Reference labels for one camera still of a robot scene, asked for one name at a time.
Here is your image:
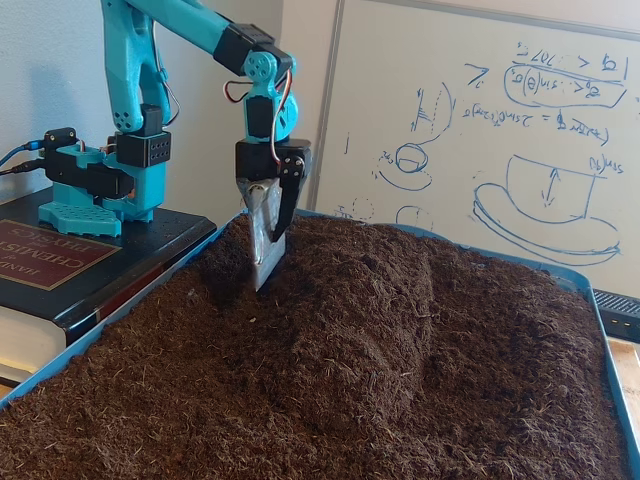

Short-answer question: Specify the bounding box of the brown soil bed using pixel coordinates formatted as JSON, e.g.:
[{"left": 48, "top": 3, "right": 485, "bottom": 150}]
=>
[{"left": 0, "top": 212, "right": 629, "bottom": 480}]

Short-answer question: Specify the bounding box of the black chemistry handbook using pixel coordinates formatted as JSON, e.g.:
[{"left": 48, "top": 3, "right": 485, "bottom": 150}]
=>
[{"left": 0, "top": 192, "right": 219, "bottom": 389}]

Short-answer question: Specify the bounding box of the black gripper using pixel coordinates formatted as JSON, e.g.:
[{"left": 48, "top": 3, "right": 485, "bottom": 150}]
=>
[{"left": 234, "top": 138, "right": 313, "bottom": 293}]

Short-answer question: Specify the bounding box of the black grille device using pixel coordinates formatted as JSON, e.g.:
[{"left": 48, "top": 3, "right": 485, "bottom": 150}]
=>
[{"left": 592, "top": 288, "right": 640, "bottom": 344}]

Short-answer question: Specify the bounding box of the black cable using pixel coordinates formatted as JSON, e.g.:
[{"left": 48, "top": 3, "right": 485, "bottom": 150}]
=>
[{"left": 0, "top": 159, "right": 49, "bottom": 177}]

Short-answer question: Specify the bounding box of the blue plastic tray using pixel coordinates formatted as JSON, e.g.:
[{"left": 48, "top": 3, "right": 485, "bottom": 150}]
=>
[{"left": 0, "top": 207, "right": 640, "bottom": 480}]

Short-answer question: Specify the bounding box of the blue cable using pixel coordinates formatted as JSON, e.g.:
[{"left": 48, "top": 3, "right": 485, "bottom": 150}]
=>
[{"left": 0, "top": 141, "right": 47, "bottom": 167}]

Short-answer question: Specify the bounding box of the whiteboard with blue drawings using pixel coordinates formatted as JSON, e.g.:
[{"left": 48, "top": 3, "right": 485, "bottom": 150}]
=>
[{"left": 307, "top": 0, "right": 640, "bottom": 296}]

